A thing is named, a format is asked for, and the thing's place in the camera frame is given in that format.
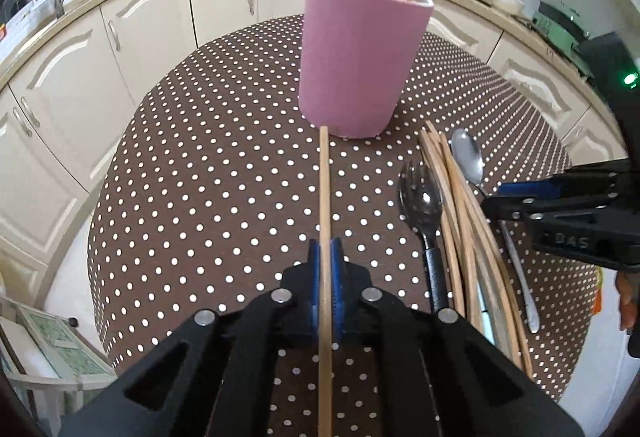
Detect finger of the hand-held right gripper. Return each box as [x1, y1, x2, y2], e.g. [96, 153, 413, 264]
[498, 158, 633, 199]
[481, 191, 640, 268]

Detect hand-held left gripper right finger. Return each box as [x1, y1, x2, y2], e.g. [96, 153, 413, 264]
[330, 237, 583, 437]

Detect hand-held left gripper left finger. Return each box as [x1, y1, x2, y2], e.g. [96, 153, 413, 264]
[59, 239, 321, 437]

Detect metal spoon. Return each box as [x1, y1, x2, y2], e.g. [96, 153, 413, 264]
[450, 128, 542, 334]

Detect pile of wooden chopsticks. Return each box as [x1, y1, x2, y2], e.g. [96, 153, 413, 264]
[418, 120, 535, 378]

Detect black handled metal spork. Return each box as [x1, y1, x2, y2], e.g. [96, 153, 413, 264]
[398, 160, 451, 315]

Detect pink cup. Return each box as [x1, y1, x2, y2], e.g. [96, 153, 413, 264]
[298, 0, 435, 140]

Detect person's right hand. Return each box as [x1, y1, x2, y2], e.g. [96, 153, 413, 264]
[616, 273, 636, 332]

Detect orange packet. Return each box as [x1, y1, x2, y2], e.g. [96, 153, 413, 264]
[594, 267, 607, 318]

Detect flat reflective object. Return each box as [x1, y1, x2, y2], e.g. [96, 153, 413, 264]
[472, 237, 501, 348]

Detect brown polka dot tablecloth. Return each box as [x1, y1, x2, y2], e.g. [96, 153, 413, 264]
[86, 13, 603, 437]

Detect white framed rack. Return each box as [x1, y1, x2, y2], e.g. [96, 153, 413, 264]
[0, 297, 117, 413]

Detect cream kitchen cabinets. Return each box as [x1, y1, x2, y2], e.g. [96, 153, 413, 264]
[0, 0, 631, 318]

